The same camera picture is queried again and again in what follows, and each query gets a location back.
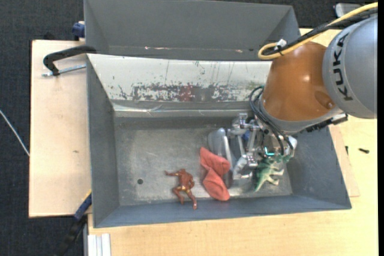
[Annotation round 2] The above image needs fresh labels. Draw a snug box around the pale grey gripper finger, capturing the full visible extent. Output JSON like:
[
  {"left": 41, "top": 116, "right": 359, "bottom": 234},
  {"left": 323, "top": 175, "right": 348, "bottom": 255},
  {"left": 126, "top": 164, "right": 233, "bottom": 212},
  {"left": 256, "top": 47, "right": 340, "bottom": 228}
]
[
  {"left": 208, "top": 113, "right": 248, "bottom": 163},
  {"left": 232, "top": 154, "right": 259, "bottom": 180}
]

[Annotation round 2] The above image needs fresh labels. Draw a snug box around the green toy dinosaur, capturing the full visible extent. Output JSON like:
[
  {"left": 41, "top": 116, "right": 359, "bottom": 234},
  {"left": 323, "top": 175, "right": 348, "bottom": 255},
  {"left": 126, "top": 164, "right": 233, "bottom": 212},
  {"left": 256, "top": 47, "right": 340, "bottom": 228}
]
[{"left": 253, "top": 154, "right": 291, "bottom": 193}]

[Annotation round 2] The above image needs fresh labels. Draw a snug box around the red cloth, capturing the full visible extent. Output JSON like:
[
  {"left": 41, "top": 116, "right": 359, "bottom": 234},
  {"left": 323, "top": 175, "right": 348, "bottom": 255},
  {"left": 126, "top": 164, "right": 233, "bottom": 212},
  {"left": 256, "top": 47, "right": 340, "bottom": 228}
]
[{"left": 199, "top": 146, "right": 232, "bottom": 202}]

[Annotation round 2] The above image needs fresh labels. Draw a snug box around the red-brown toy figure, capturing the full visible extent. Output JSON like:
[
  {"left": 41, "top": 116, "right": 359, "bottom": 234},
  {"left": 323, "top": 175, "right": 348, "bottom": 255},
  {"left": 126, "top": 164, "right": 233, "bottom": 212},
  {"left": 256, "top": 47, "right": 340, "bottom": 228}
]
[{"left": 164, "top": 168, "right": 199, "bottom": 210}]

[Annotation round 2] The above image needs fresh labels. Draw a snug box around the grey metal bin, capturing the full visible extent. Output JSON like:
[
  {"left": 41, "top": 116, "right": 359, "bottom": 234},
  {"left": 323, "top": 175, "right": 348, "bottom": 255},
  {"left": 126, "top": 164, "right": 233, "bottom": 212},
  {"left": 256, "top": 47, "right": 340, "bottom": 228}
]
[{"left": 83, "top": 0, "right": 352, "bottom": 228}]

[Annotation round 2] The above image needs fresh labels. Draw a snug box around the pale wood board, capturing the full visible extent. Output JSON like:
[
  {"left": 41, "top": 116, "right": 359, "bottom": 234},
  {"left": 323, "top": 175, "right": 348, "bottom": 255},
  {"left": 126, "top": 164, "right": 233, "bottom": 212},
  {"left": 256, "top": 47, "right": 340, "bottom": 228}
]
[{"left": 28, "top": 39, "right": 92, "bottom": 218}]

